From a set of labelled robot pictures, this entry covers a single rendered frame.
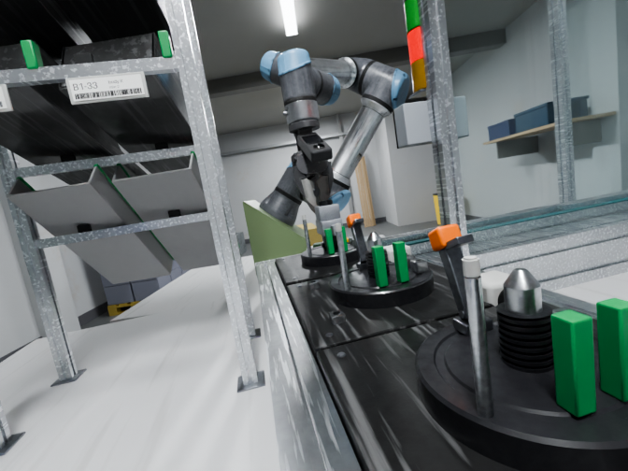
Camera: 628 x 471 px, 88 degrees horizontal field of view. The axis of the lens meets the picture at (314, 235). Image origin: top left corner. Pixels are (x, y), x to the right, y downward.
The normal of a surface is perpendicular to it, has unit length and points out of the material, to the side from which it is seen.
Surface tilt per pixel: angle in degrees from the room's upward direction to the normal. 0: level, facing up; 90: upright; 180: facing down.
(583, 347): 90
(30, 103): 155
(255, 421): 0
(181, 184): 135
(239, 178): 90
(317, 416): 0
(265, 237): 90
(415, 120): 90
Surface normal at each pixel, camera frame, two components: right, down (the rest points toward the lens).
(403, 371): -0.16, -0.98
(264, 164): 0.00, 0.14
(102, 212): 0.13, 0.79
